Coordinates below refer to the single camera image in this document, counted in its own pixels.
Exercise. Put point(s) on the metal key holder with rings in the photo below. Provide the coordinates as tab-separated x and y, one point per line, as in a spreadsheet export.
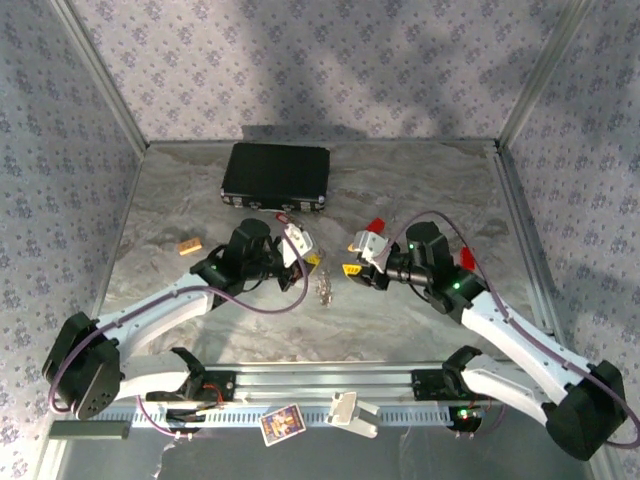
325	292

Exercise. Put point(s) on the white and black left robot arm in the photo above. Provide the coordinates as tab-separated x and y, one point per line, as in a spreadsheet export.
150	310

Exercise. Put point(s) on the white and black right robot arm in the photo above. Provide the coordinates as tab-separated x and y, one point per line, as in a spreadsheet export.
520	345

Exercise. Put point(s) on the red plastic clip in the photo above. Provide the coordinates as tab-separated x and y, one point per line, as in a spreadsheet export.
375	223
467	257

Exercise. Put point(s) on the key with red tag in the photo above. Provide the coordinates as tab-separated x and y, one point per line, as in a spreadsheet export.
282	218

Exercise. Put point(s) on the small wooden block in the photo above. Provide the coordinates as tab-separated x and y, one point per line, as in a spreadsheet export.
190	246

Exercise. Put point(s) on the black hard case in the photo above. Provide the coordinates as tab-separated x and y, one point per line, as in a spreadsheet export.
275	172

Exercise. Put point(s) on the small black controller board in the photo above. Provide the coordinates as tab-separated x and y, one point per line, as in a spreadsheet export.
465	417
185	417

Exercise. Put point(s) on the playing card box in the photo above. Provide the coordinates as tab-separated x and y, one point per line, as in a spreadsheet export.
282	425

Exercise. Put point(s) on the dark grey bar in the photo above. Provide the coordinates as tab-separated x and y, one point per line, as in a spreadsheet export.
90	430

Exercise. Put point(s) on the aluminium side rail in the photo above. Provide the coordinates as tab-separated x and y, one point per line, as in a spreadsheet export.
525	235

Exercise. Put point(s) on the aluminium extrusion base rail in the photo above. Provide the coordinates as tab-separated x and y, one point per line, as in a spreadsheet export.
325	382

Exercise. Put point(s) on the white plastic bracket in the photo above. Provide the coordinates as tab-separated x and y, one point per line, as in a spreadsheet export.
350	412

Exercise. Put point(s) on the aluminium frame post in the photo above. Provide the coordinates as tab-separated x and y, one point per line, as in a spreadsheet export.
544	75
102	75

